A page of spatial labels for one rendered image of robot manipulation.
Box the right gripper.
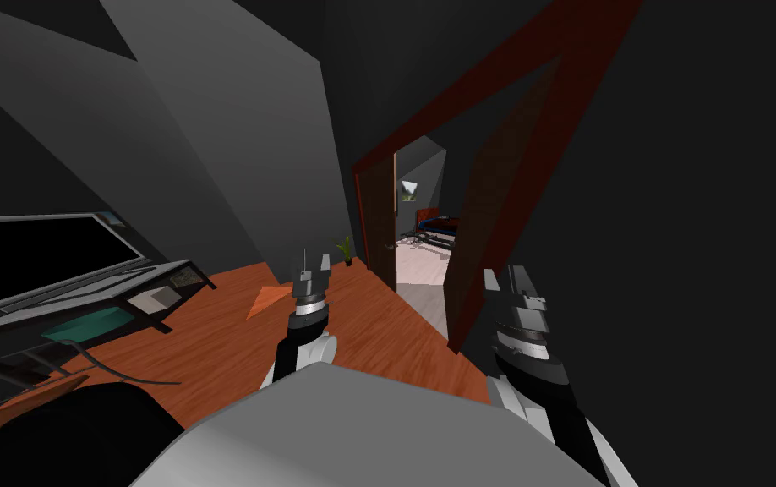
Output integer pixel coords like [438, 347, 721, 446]
[483, 264, 553, 337]

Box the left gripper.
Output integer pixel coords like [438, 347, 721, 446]
[290, 248, 332, 305]

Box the dark brown door leaf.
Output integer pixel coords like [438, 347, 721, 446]
[357, 154, 399, 293]
[443, 59, 560, 354]

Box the bed with blue cover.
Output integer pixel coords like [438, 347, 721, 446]
[415, 207, 461, 252]

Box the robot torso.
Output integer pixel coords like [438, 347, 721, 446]
[128, 361, 607, 487]

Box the dark stand with television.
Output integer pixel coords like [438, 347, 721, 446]
[0, 211, 219, 429]

